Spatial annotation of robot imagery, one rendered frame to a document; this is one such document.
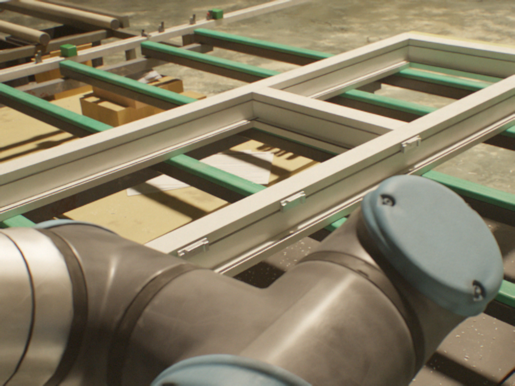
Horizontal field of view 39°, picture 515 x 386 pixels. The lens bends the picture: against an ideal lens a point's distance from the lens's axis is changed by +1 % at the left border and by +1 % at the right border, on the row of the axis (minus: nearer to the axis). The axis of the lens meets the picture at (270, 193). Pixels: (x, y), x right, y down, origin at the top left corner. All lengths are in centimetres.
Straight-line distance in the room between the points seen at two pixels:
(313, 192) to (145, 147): 42
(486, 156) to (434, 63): 177
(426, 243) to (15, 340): 21
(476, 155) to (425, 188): 323
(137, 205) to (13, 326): 142
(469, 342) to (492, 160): 232
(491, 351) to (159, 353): 102
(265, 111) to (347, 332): 120
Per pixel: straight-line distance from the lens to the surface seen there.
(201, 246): 96
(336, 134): 140
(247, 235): 102
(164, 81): 243
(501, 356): 133
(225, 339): 34
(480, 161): 359
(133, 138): 137
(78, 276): 38
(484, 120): 148
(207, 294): 37
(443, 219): 42
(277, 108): 150
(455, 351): 132
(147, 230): 164
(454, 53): 188
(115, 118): 219
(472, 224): 44
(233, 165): 192
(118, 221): 170
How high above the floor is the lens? 139
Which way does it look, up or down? 26 degrees down
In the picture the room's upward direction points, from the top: 3 degrees counter-clockwise
